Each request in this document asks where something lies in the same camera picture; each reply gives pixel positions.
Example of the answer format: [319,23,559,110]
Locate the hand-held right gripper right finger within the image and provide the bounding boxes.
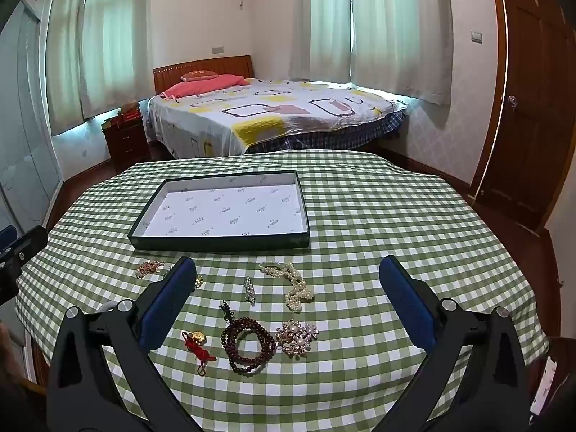
[373,255,529,432]

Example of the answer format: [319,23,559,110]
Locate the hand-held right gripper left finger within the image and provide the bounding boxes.
[47,256,203,432]

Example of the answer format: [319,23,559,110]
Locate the rose gold brooch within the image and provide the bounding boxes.
[136,259,166,279]

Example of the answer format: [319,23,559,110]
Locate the red cord gold pendant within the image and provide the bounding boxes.
[181,330,217,377]

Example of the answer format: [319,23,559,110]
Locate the dark red wooden bead bracelet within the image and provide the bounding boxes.
[219,301,276,374]

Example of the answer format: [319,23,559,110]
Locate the dark green tray box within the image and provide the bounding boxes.
[127,170,311,251]

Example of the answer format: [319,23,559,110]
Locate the pearl flower brooch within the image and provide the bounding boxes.
[275,319,318,358]

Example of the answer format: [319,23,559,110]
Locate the green checked tablecloth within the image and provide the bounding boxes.
[15,149,552,432]

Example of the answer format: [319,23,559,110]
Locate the glass sliding wardrobe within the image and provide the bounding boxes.
[0,0,64,246]

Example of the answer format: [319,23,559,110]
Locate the dark wooden nightstand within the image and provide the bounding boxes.
[103,114,152,172]

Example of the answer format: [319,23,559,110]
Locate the white flat object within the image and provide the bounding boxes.
[530,355,559,415]

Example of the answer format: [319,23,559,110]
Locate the red boxes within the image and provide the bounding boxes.
[101,103,143,129]

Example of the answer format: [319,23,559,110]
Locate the white sheer curtain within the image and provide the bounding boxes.
[46,0,87,136]
[289,0,352,82]
[80,0,152,120]
[349,0,453,108]

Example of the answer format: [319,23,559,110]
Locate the pink pillow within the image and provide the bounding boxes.
[160,74,251,100]

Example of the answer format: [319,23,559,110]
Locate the bed with patterned sheet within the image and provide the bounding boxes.
[146,76,408,159]

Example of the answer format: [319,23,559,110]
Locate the brown wooden door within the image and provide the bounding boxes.
[469,0,576,235]

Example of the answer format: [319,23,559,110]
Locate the wooden headboard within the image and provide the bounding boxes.
[153,55,255,96]

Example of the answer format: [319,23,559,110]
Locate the pearl necklace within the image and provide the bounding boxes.
[258,261,315,312]

